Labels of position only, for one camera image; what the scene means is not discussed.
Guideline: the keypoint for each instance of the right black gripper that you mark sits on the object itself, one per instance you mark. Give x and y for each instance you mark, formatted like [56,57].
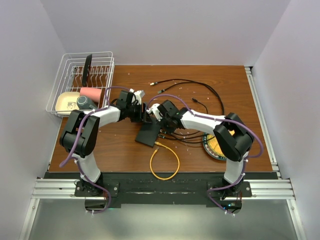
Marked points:
[168,130]

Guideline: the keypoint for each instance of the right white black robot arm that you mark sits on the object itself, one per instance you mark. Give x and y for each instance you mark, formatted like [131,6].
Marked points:
[233,137]

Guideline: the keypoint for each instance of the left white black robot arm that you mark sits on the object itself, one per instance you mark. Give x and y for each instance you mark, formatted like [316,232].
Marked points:
[80,133]

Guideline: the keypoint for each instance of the round gold wafer plate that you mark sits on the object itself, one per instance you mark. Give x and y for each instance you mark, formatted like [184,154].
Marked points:
[212,147]

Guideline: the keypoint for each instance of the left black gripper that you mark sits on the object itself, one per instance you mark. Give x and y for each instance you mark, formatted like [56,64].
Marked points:
[145,117]

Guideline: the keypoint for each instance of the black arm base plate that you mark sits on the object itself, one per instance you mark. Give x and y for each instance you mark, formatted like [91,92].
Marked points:
[143,188]

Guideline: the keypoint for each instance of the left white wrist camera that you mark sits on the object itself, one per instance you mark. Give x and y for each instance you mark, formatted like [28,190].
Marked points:
[137,96]

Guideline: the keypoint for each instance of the black tablet in rack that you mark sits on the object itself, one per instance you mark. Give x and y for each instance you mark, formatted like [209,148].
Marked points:
[86,70]

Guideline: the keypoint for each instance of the black network switch box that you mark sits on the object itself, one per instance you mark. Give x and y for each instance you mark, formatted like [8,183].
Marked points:
[148,133]

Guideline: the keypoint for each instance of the white wire dish rack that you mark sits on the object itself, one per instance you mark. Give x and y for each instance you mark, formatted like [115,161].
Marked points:
[69,76]

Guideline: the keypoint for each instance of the dark teal cup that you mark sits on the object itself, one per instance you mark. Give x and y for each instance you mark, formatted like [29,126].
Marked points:
[85,103]

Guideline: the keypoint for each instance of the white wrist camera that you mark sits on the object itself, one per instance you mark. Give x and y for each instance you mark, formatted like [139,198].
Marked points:
[137,96]
[153,110]

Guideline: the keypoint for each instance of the pink cup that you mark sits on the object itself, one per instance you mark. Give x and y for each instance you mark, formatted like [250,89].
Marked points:
[93,93]

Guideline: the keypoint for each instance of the cream square plate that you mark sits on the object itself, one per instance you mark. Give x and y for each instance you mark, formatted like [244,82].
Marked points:
[67,102]

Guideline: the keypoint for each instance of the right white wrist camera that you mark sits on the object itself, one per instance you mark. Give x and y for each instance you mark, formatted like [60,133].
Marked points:
[153,110]

